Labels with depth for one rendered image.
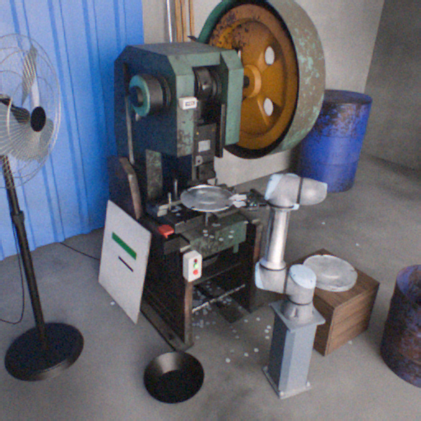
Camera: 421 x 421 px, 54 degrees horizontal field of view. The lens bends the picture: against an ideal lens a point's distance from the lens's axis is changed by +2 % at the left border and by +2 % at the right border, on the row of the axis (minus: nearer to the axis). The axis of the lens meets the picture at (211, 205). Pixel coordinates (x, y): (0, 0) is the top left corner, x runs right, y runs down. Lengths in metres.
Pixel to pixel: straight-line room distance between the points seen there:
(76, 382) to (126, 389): 0.25
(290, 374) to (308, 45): 1.54
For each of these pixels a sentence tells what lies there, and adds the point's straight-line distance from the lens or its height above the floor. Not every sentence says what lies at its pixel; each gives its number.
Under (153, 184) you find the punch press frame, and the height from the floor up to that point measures 0.79.
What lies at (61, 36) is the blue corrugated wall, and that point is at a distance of 2.93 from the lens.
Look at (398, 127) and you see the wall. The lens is 5.23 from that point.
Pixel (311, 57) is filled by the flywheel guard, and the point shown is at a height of 1.49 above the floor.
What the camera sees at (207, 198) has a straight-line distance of 2.17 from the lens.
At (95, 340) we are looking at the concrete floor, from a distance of 2.52.
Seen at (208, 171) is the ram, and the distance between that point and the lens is 2.13.
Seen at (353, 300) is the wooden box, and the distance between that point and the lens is 2.37.
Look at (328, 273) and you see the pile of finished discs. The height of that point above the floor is 0.38.
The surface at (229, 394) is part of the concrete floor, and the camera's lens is 2.25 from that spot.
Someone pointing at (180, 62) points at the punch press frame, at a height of 1.48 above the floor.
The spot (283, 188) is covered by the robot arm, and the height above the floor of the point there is 1.05.
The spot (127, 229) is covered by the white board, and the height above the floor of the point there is 0.50.
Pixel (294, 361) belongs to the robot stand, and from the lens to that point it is 2.12.
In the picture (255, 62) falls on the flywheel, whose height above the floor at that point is 1.43.
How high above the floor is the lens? 1.78
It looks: 28 degrees down
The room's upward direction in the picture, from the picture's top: 2 degrees clockwise
